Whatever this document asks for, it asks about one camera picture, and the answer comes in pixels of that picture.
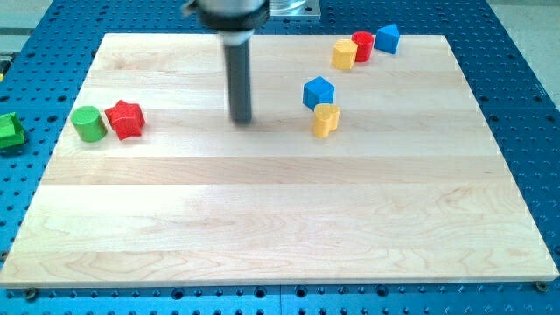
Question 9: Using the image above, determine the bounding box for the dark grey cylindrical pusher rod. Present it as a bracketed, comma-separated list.
[224, 42, 252, 124]

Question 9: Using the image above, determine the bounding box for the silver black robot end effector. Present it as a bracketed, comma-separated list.
[181, 0, 270, 46]

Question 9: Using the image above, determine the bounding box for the yellow heart block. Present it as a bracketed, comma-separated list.
[312, 103, 340, 138]

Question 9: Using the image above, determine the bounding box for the blue cube block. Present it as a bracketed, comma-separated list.
[303, 76, 335, 111]

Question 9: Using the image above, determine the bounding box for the yellow hexagon block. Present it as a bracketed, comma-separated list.
[332, 39, 358, 70]

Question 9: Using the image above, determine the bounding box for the red cylinder block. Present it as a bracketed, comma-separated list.
[351, 31, 375, 62]

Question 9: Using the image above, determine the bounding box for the red star block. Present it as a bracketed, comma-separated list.
[104, 100, 145, 140]

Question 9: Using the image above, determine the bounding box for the blue pentagon block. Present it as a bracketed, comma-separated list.
[374, 24, 400, 54]

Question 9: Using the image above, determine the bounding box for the green cylinder block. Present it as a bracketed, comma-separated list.
[70, 106, 107, 143]

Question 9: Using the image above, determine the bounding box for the light wooden board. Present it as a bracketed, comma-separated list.
[1, 33, 558, 288]

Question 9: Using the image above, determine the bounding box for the green block at left edge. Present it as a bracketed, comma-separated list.
[0, 112, 25, 149]

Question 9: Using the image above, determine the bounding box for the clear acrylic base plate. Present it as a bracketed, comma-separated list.
[269, 0, 321, 20]

